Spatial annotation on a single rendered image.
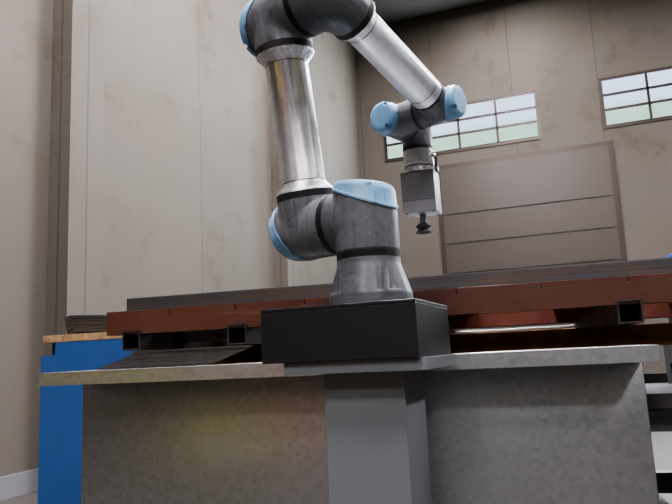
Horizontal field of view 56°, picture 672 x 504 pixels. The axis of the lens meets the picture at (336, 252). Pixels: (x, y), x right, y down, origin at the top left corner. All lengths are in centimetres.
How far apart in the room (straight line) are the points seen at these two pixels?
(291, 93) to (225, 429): 79
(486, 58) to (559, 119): 150
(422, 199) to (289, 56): 50
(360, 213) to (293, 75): 32
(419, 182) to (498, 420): 58
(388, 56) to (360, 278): 48
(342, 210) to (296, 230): 12
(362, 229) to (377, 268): 7
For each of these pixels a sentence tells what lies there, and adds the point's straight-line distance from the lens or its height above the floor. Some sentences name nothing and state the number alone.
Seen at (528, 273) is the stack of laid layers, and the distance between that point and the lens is 152.
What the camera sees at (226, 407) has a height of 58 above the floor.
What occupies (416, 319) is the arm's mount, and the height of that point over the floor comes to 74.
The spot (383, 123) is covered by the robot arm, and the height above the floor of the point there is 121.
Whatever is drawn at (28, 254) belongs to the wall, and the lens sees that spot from 421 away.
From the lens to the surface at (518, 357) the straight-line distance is 126.
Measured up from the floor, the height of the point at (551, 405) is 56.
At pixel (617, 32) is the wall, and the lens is 1057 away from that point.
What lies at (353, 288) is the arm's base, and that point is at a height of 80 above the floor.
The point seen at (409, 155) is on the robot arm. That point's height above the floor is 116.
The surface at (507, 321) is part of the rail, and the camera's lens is 216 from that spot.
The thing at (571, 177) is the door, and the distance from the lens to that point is 979.
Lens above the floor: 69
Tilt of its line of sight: 9 degrees up
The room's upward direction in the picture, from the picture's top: 3 degrees counter-clockwise
